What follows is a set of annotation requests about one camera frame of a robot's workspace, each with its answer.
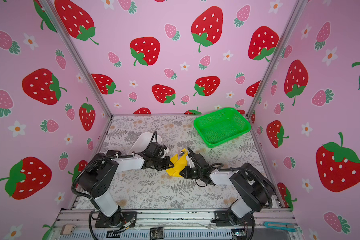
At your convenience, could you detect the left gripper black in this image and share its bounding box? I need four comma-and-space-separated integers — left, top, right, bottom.
152, 155, 176, 170

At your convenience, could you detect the yellow paper napkin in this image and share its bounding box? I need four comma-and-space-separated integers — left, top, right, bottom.
166, 149, 188, 178

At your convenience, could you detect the white rectangular tray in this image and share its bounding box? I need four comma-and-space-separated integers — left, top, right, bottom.
127, 132, 162, 155

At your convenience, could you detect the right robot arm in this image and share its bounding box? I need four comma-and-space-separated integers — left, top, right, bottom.
180, 152, 276, 227

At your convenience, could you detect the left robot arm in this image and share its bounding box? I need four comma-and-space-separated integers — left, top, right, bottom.
72, 142, 175, 218

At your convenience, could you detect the green plastic basket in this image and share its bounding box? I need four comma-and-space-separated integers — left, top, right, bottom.
194, 108, 252, 149

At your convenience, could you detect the black box yellow label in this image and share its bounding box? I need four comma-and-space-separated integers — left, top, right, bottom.
106, 150, 122, 156

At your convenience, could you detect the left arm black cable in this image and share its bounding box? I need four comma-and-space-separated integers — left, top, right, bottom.
71, 130, 158, 200

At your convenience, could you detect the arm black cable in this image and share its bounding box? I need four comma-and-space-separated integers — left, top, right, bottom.
71, 130, 158, 200
187, 146, 274, 209

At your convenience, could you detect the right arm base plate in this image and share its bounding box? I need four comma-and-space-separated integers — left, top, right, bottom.
211, 210, 256, 227

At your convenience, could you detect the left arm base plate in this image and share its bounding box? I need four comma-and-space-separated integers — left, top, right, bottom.
95, 211, 138, 229

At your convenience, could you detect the aluminium frame rail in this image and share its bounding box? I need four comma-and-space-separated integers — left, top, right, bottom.
43, 209, 304, 240

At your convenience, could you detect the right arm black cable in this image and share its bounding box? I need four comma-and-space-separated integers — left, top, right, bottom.
187, 146, 274, 209

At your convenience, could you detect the teal handled tool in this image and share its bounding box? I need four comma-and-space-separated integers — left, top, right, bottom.
264, 222, 296, 233

